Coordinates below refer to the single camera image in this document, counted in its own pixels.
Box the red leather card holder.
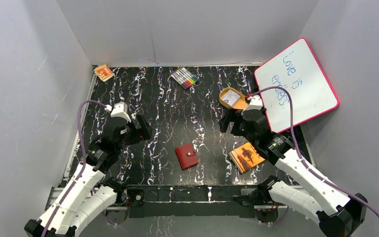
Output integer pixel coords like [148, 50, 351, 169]
[175, 143, 198, 170]

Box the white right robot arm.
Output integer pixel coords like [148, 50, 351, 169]
[219, 109, 367, 237]

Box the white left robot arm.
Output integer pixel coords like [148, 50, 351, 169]
[24, 114, 152, 237]

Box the white credit card in tray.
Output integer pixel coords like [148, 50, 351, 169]
[222, 90, 240, 107]

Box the small orange card box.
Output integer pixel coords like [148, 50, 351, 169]
[94, 64, 114, 82]

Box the yellow oval tray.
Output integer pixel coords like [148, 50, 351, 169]
[219, 87, 248, 110]

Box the orange book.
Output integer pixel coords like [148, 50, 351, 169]
[229, 142, 265, 174]

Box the pack of coloured markers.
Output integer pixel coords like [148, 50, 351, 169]
[170, 67, 199, 89]

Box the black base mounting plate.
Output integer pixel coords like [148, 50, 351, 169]
[111, 185, 280, 219]

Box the pink framed whiteboard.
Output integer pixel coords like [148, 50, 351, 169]
[254, 38, 340, 133]

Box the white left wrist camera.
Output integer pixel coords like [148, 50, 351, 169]
[110, 102, 131, 123]

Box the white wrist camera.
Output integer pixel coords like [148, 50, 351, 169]
[110, 102, 131, 123]
[244, 95, 263, 111]

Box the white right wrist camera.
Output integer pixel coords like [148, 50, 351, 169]
[244, 95, 263, 111]

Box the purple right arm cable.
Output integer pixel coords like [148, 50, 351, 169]
[246, 86, 379, 237]

